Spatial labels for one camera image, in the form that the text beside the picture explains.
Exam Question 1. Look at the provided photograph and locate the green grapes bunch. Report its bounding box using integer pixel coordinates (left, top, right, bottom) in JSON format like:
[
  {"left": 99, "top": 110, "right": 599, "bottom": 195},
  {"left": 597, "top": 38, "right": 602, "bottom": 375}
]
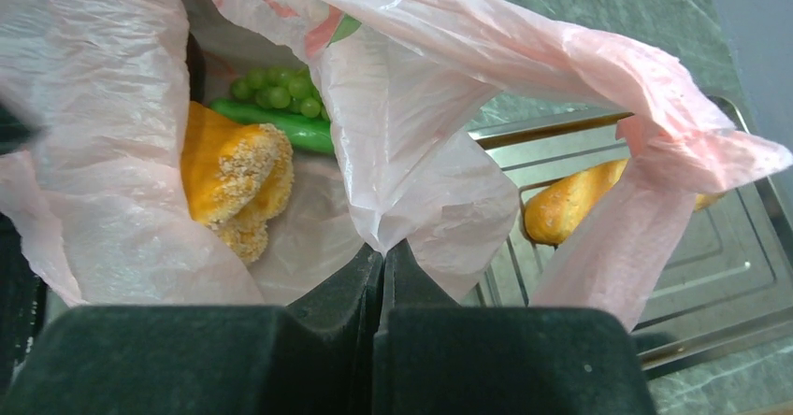
[{"left": 229, "top": 66, "right": 330, "bottom": 122}]

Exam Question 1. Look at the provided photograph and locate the pink plastic grocery bag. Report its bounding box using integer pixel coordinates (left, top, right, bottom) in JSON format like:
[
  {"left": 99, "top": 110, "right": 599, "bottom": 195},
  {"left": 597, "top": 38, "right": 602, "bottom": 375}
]
[{"left": 1, "top": 0, "right": 792, "bottom": 328}]

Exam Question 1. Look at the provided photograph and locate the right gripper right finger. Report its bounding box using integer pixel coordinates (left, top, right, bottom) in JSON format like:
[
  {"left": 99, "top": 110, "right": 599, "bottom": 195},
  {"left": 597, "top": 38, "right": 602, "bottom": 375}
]
[{"left": 372, "top": 242, "right": 656, "bottom": 414}]

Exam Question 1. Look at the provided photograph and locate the orange breaded food piece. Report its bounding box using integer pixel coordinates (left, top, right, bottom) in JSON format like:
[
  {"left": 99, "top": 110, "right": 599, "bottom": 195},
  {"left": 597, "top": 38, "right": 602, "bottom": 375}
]
[{"left": 180, "top": 101, "right": 295, "bottom": 265}]

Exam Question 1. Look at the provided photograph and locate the bread loaf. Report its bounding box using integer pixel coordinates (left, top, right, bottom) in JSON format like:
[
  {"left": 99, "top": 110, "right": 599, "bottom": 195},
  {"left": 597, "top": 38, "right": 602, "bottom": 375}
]
[{"left": 523, "top": 156, "right": 726, "bottom": 248}]

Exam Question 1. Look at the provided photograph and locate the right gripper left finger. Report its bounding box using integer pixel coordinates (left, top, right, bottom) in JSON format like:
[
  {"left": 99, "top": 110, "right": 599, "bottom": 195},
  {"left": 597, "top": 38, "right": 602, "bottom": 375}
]
[{"left": 1, "top": 247, "right": 384, "bottom": 414}]

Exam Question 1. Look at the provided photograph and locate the metal baking tray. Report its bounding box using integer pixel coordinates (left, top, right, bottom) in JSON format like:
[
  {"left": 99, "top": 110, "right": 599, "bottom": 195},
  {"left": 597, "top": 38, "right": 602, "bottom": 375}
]
[{"left": 471, "top": 109, "right": 792, "bottom": 378}]

